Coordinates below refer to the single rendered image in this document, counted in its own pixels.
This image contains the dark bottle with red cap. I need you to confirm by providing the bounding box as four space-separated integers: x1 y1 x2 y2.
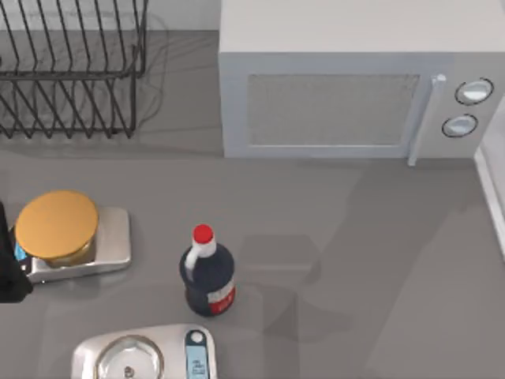
179 224 238 317

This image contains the microwave oven door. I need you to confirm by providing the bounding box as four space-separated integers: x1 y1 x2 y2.
219 51 435 159

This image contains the silver kitchen scale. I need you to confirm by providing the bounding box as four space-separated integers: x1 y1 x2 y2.
8 205 133 284

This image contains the pale microwave oven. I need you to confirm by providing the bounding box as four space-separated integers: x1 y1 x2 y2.
218 0 505 167

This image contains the silver scale with round plate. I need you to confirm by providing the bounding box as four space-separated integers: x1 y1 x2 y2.
71 323 217 379

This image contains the jar with gold lid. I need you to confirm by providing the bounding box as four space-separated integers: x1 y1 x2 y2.
14 190 99 268

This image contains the round microwave knob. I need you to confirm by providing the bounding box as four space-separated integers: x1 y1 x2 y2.
454 77 495 106
441 113 479 138

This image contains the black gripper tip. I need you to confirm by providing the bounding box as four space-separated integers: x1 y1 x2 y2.
0 201 35 304

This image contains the pale microwave door handle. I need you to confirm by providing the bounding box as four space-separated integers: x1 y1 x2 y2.
407 73 447 167

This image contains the black wire dish rack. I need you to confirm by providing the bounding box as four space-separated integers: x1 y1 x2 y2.
0 0 150 140

